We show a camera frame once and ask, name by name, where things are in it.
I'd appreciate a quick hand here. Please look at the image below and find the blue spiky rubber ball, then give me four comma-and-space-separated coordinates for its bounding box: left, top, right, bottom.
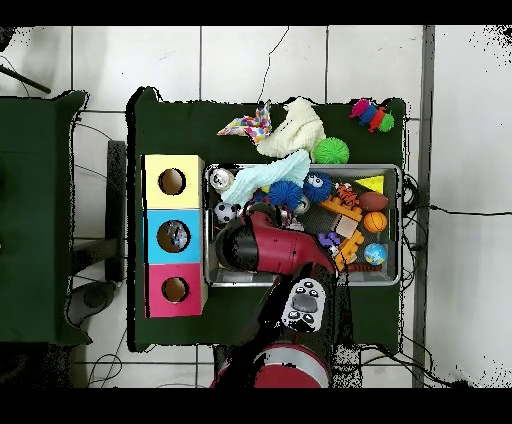
267, 179, 305, 211

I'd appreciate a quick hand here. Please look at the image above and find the black cable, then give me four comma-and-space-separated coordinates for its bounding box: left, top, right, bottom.
427, 203, 512, 217

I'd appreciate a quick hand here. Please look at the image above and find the multicoloured spiky caterpillar toy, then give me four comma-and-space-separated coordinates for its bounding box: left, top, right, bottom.
349, 98, 397, 135

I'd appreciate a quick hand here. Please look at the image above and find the grey stand base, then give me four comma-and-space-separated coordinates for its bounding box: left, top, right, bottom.
67, 279, 120, 328

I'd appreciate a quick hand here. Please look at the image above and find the black panel stand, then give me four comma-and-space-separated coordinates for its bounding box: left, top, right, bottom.
106, 139, 128, 283

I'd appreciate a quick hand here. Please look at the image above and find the shallow clear mesh bin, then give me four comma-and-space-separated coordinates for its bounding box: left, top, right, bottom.
203, 163, 402, 288

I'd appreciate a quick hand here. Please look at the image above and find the purple toy building block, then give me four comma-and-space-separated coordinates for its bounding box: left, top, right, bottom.
317, 231, 342, 249

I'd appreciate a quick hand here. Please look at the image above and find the wooden box with three holes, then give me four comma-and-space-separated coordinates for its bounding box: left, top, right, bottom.
142, 153, 208, 319

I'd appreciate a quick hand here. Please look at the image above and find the mint green knitted cloth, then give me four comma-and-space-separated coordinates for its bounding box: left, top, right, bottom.
220, 150, 313, 206

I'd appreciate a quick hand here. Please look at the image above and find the green spiky rubber ball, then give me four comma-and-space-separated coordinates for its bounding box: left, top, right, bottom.
313, 137, 352, 166

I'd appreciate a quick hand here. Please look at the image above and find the crushed silver drink can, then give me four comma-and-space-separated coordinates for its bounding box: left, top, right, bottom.
208, 167, 236, 194

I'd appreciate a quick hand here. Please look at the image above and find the blue fuzzy googly-eyed toy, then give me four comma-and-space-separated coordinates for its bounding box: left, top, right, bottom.
303, 171, 334, 203

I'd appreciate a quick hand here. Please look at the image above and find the small orange basketball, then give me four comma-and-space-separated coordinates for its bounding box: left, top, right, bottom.
363, 211, 389, 235

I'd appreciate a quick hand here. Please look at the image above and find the brown toy football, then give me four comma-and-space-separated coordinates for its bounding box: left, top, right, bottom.
357, 190, 390, 213

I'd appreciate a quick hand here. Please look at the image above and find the black and white soccer ball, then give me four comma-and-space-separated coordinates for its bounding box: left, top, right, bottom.
214, 199, 240, 225

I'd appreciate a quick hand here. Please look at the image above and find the dark green table cloth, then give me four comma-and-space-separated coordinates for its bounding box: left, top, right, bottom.
127, 86, 408, 353
0, 87, 91, 347

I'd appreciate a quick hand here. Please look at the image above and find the blue globe ball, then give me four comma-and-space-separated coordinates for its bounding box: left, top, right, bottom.
363, 242, 389, 267

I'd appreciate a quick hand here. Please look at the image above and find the colourful patterned cloth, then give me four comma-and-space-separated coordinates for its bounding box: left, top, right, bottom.
216, 99, 274, 147

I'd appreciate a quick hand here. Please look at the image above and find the cream knitted cloth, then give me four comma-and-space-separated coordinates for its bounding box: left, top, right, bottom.
255, 97, 328, 160

